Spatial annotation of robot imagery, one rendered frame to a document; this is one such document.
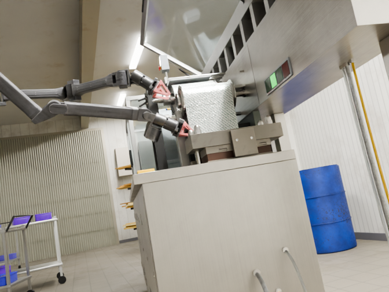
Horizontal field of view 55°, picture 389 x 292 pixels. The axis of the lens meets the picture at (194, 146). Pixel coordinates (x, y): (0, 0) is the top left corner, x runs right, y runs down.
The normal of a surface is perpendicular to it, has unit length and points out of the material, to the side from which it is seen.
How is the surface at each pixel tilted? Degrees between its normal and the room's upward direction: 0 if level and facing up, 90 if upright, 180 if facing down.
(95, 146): 90
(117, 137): 90
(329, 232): 90
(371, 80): 90
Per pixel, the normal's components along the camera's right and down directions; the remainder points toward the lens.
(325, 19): -0.97, 0.15
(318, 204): -0.32, -0.08
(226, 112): 0.18, -0.18
